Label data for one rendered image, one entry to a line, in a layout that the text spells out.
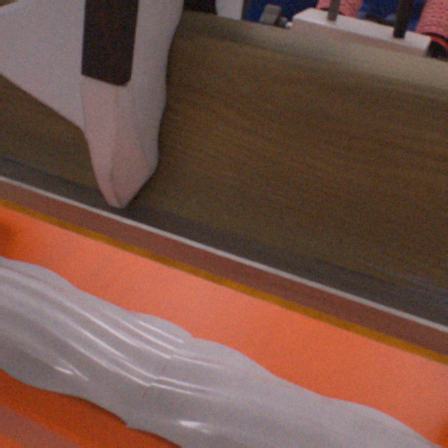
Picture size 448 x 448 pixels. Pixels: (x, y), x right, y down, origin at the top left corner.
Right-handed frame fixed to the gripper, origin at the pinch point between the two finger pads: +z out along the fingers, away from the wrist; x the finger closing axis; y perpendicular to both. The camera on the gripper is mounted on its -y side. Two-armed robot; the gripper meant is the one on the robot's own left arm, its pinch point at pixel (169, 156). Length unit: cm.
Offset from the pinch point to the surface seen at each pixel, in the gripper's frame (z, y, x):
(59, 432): 13.6, 2.3, 3.7
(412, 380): 13.5, -12.5, -8.7
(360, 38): 1.9, -0.5, -35.9
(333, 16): 0.9, 2.7, -37.5
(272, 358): 13.6, -4.8, -6.0
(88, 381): 13.3, 2.8, 0.8
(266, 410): 12.8, -5.8, -1.8
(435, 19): 2, -6, -54
